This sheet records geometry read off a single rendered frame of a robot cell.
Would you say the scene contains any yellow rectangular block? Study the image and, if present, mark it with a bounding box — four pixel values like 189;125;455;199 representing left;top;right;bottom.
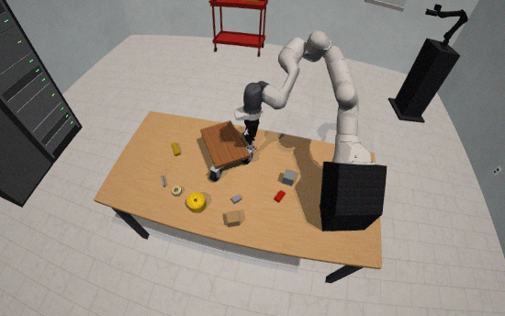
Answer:
172;142;180;156

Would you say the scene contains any beige roll of masking tape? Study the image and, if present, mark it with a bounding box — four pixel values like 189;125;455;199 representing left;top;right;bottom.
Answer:
172;186;182;197

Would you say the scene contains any small red block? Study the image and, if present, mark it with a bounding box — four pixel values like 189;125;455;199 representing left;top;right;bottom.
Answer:
275;190;286;202

